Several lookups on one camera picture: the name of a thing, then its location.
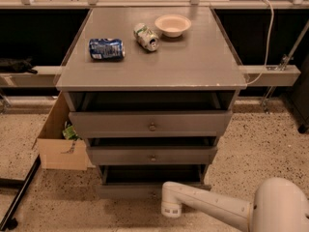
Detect black cart with wheel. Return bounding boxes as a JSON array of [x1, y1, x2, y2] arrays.
[[291, 54, 309, 133]]

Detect white paper bowl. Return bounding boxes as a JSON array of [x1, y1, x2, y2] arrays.
[[154, 14, 191, 38]]

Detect grey middle drawer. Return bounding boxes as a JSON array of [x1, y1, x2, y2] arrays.
[[87, 146, 217, 165]]

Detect black floor stand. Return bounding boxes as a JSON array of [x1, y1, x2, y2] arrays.
[[0, 157, 41, 232]]

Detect grey horizontal rail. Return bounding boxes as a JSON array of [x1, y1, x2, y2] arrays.
[[0, 65, 300, 88]]

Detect white cable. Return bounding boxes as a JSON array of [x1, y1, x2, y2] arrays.
[[243, 0, 275, 86]]

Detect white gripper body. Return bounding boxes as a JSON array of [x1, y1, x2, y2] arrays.
[[161, 201, 183, 218]]

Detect green packet in box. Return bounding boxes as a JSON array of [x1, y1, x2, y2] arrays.
[[62, 123, 78, 140]]

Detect cardboard box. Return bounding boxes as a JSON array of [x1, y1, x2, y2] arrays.
[[37, 93, 89, 170]]

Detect black object on rail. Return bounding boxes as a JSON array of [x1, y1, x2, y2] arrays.
[[0, 58, 38, 74]]

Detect grey top drawer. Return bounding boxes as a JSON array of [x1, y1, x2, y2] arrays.
[[70, 111, 232, 139]]

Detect grey drawer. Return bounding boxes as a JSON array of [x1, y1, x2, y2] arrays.
[[87, 146, 217, 165], [70, 111, 232, 139], [97, 164, 211, 199]]

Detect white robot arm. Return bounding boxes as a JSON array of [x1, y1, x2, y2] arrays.
[[161, 178, 309, 232]]

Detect grey bottom drawer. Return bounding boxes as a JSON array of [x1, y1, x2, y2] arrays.
[[97, 164, 211, 199]]

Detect blue soda can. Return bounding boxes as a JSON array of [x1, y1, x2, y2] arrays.
[[89, 39, 126, 60]]

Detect green and silver soda can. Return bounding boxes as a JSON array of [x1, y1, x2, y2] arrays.
[[133, 23, 159, 52]]

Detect metal diagonal strut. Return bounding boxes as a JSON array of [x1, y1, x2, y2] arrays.
[[261, 19, 309, 114]]

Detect grey wooden drawer cabinet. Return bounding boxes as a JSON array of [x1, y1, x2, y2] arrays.
[[55, 6, 248, 179]]

